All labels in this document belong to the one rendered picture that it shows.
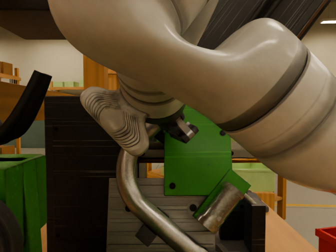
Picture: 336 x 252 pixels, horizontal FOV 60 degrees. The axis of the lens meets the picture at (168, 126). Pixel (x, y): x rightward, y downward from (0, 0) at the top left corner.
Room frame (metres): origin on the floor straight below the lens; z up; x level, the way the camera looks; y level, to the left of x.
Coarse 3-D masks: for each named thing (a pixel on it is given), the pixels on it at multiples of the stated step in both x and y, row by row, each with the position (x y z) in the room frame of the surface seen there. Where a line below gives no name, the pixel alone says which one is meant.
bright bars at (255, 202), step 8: (248, 200) 0.63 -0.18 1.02; (256, 200) 0.65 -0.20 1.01; (248, 208) 0.64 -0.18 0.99; (256, 208) 0.61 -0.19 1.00; (264, 208) 0.61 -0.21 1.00; (248, 216) 0.64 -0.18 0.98; (256, 216) 0.61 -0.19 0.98; (264, 216) 0.61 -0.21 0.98; (248, 224) 0.64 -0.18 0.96; (256, 224) 0.61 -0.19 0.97; (264, 224) 0.61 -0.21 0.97; (248, 232) 0.64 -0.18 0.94; (256, 232) 0.61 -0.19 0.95; (264, 232) 0.61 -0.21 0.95; (248, 240) 0.63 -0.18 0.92; (256, 240) 0.61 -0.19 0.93; (264, 240) 0.61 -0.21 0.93; (248, 248) 0.63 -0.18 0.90; (256, 248) 0.61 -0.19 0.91; (264, 248) 0.61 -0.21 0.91
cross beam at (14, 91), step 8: (0, 88) 0.62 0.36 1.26; (8, 88) 0.66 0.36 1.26; (16, 88) 0.69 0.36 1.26; (24, 88) 0.73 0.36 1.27; (0, 96) 0.62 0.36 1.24; (8, 96) 0.66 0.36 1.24; (16, 96) 0.69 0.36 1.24; (0, 104) 0.62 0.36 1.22; (8, 104) 0.65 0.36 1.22; (0, 112) 0.62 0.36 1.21; (8, 112) 0.65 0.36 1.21; (40, 112) 0.82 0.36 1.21
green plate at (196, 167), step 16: (192, 112) 0.51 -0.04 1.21; (208, 128) 0.50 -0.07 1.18; (176, 144) 0.49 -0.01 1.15; (192, 144) 0.49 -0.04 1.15; (208, 144) 0.49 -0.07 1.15; (224, 144) 0.49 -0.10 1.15; (176, 160) 0.49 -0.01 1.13; (192, 160) 0.49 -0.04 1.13; (208, 160) 0.49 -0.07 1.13; (224, 160) 0.49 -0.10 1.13; (176, 176) 0.48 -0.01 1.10; (192, 176) 0.48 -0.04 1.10; (208, 176) 0.48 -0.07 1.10; (176, 192) 0.47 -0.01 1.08; (192, 192) 0.47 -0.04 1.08; (208, 192) 0.47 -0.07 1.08
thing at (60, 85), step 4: (80, 80) 9.17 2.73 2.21; (52, 84) 9.26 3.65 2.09; (56, 84) 9.26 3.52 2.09; (60, 84) 9.25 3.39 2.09; (64, 84) 9.21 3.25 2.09; (68, 84) 9.20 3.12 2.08; (72, 84) 9.18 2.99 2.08; (76, 84) 9.40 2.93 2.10; (80, 84) 9.17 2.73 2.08; (52, 88) 9.17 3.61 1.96; (56, 88) 9.15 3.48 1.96; (60, 88) 9.14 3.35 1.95; (64, 88) 9.13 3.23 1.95; (68, 88) 9.12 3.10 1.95; (72, 88) 9.11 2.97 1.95; (76, 88) 9.10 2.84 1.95; (80, 88) 9.09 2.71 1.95
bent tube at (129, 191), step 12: (156, 132) 0.46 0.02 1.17; (120, 156) 0.45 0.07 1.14; (132, 156) 0.45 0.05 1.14; (120, 168) 0.44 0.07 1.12; (132, 168) 0.44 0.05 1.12; (120, 180) 0.44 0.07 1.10; (132, 180) 0.44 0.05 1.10; (120, 192) 0.44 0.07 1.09; (132, 192) 0.43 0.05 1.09; (132, 204) 0.43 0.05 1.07; (144, 204) 0.43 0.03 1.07; (144, 216) 0.42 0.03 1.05; (156, 216) 0.42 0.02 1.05; (156, 228) 0.42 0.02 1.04; (168, 228) 0.42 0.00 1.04; (180, 228) 0.43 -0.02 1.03; (168, 240) 0.41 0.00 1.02; (180, 240) 0.41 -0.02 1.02; (192, 240) 0.42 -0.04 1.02
